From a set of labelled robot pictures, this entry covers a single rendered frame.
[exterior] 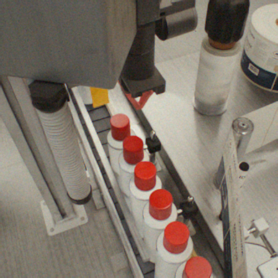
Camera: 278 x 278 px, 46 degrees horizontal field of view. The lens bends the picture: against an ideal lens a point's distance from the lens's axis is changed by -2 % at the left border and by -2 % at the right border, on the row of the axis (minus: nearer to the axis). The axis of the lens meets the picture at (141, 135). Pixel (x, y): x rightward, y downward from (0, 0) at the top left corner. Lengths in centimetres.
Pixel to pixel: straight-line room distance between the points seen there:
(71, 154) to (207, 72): 45
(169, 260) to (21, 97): 29
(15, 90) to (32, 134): 9
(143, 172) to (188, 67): 54
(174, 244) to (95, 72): 24
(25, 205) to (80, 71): 53
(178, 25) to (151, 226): 31
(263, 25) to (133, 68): 44
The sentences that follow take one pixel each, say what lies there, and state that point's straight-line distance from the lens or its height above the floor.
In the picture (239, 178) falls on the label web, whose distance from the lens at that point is 55.
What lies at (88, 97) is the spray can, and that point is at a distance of 84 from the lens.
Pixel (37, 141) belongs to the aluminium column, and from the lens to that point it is 52.
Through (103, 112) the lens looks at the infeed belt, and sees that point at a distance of 84.
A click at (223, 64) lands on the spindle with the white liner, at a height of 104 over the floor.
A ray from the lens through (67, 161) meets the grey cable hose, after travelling 39.
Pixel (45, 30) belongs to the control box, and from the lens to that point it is 28.
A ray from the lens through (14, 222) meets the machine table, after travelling 78.
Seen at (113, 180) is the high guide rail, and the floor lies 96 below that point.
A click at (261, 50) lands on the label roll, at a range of 89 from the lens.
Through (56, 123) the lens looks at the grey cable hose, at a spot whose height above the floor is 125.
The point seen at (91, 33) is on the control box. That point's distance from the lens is 27.
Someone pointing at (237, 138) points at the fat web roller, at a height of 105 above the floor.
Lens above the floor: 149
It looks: 51 degrees down
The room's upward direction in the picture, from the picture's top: 1 degrees counter-clockwise
